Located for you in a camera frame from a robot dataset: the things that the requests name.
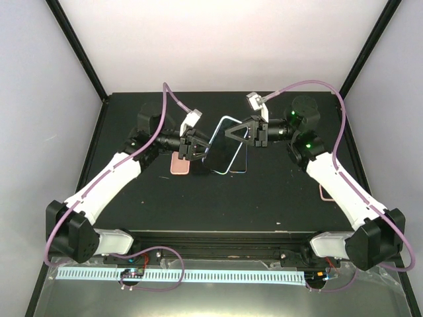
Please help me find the blue cased phone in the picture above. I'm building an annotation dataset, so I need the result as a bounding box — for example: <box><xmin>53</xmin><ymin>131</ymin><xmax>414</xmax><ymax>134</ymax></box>
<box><xmin>202</xmin><ymin>116</ymin><xmax>243</xmax><ymax>175</ymax></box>

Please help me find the pink phone case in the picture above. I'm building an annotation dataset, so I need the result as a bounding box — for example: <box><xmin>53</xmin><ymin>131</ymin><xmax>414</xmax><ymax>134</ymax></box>
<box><xmin>170</xmin><ymin>152</ymin><xmax>190</xmax><ymax>176</ymax></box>

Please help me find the pink cased phone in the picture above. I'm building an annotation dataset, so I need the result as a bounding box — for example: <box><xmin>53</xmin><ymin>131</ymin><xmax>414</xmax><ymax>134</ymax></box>
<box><xmin>319</xmin><ymin>185</ymin><xmax>334</xmax><ymax>202</ymax></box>
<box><xmin>229</xmin><ymin>145</ymin><xmax>248</xmax><ymax>174</ymax></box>

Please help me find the black phone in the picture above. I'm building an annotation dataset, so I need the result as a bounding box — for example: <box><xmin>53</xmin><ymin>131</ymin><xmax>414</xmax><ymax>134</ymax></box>
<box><xmin>190</xmin><ymin>160</ymin><xmax>211</xmax><ymax>176</ymax></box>

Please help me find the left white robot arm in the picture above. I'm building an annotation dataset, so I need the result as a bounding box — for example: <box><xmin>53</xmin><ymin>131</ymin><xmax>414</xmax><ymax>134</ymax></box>
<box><xmin>44</xmin><ymin>102</ymin><xmax>209</xmax><ymax>266</ymax></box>

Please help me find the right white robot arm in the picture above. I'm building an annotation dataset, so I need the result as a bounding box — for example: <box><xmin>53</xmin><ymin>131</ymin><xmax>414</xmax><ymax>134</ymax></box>
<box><xmin>225</xmin><ymin>92</ymin><xmax>405</xmax><ymax>271</ymax></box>

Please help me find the left small circuit board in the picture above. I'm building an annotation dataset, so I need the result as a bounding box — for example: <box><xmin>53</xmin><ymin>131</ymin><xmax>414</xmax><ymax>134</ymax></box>
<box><xmin>120</xmin><ymin>268</ymin><xmax>145</xmax><ymax>279</ymax></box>

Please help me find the small circuit board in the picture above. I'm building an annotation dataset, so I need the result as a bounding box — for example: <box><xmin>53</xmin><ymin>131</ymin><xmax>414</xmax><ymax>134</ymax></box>
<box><xmin>304</xmin><ymin>271</ymin><xmax>332</xmax><ymax>281</ymax></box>
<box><xmin>120</xmin><ymin>268</ymin><xmax>145</xmax><ymax>279</ymax></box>

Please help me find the right small circuit board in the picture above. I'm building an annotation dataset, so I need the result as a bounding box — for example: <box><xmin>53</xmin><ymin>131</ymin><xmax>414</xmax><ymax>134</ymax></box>
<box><xmin>304</xmin><ymin>271</ymin><xmax>332</xmax><ymax>281</ymax></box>

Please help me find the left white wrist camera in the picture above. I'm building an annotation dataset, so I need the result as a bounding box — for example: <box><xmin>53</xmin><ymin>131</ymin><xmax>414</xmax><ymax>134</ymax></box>
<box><xmin>179</xmin><ymin>109</ymin><xmax>202</xmax><ymax>137</ymax></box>

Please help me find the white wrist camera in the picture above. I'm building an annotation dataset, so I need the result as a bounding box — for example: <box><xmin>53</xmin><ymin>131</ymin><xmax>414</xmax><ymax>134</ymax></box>
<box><xmin>179</xmin><ymin>109</ymin><xmax>202</xmax><ymax>137</ymax></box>
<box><xmin>246</xmin><ymin>92</ymin><xmax>269</xmax><ymax>122</ymax></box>

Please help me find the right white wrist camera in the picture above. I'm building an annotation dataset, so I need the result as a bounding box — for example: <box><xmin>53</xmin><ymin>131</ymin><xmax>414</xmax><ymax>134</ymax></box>
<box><xmin>246</xmin><ymin>92</ymin><xmax>269</xmax><ymax>122</ymax></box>

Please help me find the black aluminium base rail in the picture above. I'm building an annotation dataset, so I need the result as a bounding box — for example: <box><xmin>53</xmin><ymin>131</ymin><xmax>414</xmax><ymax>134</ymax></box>
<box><xmin>102</xmin><ymin>230</ymin><xmax>401</xmax><ymax>265</ymax></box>

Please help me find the right black frame post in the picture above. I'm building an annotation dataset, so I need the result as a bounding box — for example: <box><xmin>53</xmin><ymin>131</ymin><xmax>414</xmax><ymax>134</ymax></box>
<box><xmin>340</xmin><ymin>0</ymin><xmax>402</xmax><ymax>100</ymax></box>

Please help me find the black frame post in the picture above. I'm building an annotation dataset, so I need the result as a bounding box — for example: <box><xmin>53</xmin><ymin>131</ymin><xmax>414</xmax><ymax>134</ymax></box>
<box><xmin>45</xmin><ymin>0</ymin><xmax>109</xmax><ymax>102</ymax></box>
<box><xmin>340</xmin><ymin>0</ymin><xmax>402</xmax><ymax>100</ymax></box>

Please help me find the white slotted cable duct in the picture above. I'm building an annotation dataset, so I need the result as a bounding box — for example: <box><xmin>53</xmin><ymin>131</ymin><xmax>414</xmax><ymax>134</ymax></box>
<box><xmin>56</xmin><ymin>267</ymin><xmax>305</xmax><ymax>286</ymax></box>

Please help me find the left black frame post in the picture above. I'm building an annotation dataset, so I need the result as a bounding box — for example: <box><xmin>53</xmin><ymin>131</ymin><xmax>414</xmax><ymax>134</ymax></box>
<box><xmin>45</xmin><ymin>0</ymin><xmax>109</xmax><ymax>102</ymax></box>

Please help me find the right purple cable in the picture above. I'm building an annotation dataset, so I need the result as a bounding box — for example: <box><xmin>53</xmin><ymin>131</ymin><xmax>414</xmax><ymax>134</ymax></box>
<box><xmin>262</xmin><ymin>80</ymin><xmax>416</xmax><ymax>273</ymax></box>

